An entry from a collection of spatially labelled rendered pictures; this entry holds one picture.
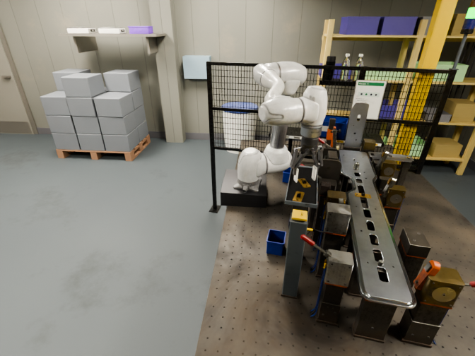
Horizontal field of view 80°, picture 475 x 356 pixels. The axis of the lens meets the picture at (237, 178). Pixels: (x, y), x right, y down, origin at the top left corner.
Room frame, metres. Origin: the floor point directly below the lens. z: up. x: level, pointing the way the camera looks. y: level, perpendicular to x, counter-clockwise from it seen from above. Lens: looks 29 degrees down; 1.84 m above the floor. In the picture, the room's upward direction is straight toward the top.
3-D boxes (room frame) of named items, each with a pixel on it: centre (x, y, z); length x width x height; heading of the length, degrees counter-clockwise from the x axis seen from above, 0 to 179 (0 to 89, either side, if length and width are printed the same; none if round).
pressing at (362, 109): (2.04, -0.89, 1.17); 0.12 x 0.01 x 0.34; 76
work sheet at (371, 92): (2.30, -1.04, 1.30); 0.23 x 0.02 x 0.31; 76
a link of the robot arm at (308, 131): (1.19, -0.32, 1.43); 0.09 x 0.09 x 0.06
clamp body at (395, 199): (1.35, -0.90, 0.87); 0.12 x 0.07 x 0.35; 76
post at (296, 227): (0.94, -0.25, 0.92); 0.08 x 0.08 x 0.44; 76
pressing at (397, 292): (1.32, -0.70, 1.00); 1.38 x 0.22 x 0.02; 166
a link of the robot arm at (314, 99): (1.19, -0.31, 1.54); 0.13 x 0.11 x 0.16; 109
